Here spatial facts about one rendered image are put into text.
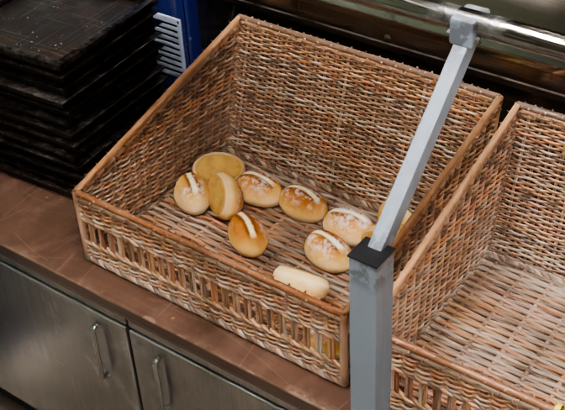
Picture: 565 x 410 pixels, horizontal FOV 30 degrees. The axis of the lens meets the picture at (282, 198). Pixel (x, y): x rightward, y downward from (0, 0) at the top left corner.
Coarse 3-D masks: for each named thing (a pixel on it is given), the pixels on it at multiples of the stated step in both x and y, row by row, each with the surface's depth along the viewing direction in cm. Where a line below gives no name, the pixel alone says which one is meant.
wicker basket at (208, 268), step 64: (192, 64) 191; (256, 64) 199; (320, 64) 190; (384, 64) 182; (192, 128) 198; (256, 128) 203; (320, 128) 194; (384, 128) 186; (448, 128) 178; (128, 192) 188; (320, 192) 196; (384, 192) 190; (448, 192) 166; (128, 256) 184; (192, 256) 165; (256, 320) 163; (320, 320) 153
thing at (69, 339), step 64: (0, 192) 202; (0, 256) 195; (64, 256) 186; (0, 320) 208; (64, 320) 192; (128, 320) 178; (192, 320) 172; (0, 384) 225; (64, 384) 206; (128, 384) 190; (192, 384) 176; (256, 384) 163; (320, 384) 159
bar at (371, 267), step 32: (352, 0) 135; (384, 0) 131; (416, 0) 129; (448, 32) 128; (480, 32) 125; (512, 32) 123; (544, 32) 121; (448, 64) 127; (448, 96) 127; (416, 160) 126; (384, 224) 126; (352, 256) 125; (384, 256) 125; (352, 288) 128; (384, 288) 128; (352, 320) 132; (384, 320) 131; (352, 352) 135; (384, 352) 135; (352, 384) 139; (384, 384) 138
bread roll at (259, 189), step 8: (240, 176) 193; (248, 176) 192; (256, 176) 191; (264, 176) 192; (240, 184) 192; (248, 184) 191; (256, 184) 191; (264, 184) 191; (272, 184) 191; (248, 192) 191; (256, 192) 191; (264, 192) 190; (272, 192) 191; (280, 192) 192; (248, 200) 192; (256, 200) 191; (264, 200) 191; (272, 200) 191
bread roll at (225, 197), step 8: (216, 176) 191; (224, 176) 190; (216, 184) 190; (224, 184) 189; (232, 184) 189; (216, 192) 190; (224, 192) 188; (232, 192) 188; (240, 192) 190; (216, 200) 189; (224, 200) 187; (232, 200) 187; (240, 200) 189; (216, 208) 189; (224, 208) 187; (232, 208) 187; (240, 208) 189; (224, 216) 188; (232, 216) 188
